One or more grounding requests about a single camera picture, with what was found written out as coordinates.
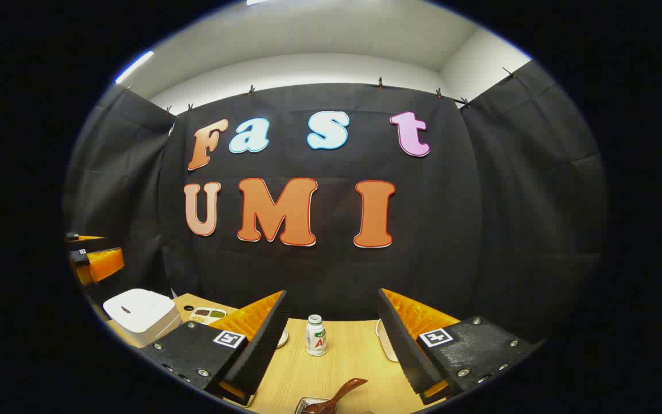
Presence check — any white toaster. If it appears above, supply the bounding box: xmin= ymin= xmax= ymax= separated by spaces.
xmin=375 ymin=319 xmax=401 ymax=363

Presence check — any ceiling light strip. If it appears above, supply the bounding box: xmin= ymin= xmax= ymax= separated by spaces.
xmin=116 ymin=51 xmax=155 ymax=85

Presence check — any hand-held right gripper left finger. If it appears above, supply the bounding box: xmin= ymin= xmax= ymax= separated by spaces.
xmin=138 ymin=290 xmax=291 ymax=406

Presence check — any white divided bean dish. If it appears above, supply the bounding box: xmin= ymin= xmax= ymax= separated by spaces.
xmin=189 ymin=308 xmax=227 ymax=325

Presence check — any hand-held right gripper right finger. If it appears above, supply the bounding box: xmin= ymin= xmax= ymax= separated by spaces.
xmin=377 ymin=287 xmax=544 ymax=406

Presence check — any white rice cooker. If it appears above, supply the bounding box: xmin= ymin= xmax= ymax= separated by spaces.
xmin=103 ymin=289 xmax=182 ymax=348

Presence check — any brown wooden spoon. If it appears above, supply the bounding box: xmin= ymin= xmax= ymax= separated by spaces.
xmin=302 ymin=378 xmax=368 ymax=414

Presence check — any white drink bottle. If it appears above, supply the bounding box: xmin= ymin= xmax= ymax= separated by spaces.
xmin=306 ymin=315 xmax=327 ymax=357

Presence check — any wire chopstick holder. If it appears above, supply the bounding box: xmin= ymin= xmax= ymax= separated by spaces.
xmin=295 ymin=397 xmax=340 ymax=414

